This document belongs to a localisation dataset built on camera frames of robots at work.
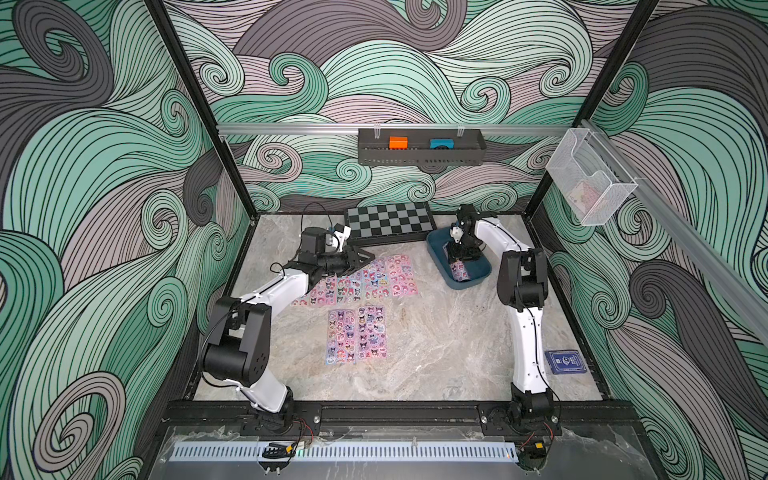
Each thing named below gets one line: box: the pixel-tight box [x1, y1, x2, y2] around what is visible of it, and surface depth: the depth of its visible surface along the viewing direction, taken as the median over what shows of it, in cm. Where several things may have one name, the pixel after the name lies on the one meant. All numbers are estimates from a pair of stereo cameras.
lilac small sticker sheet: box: [336, 269, 363, 304], surface depth 100 cm
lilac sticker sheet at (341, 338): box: [326, 309, 357, 365], surface depth 89 cm
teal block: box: [430, 139, 455, 149], surface depth 96 cm
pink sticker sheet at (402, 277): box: [388, 254, 418, 297], surface depth 103 cm
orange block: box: [388, 136, 409, 150], surface depth 97 cm
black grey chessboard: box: [344, 202, 438, 247], surface depth 116 cm
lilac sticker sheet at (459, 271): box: [450, 259, 470, 282], surface depth 103 cm
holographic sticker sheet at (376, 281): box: [362, 257, 391, 302], surface depth 102 cm
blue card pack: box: [544, 350, 588, 375], surface depth 83 cm
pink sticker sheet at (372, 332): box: [357, 305, 388, 360], surface depth 90 cm
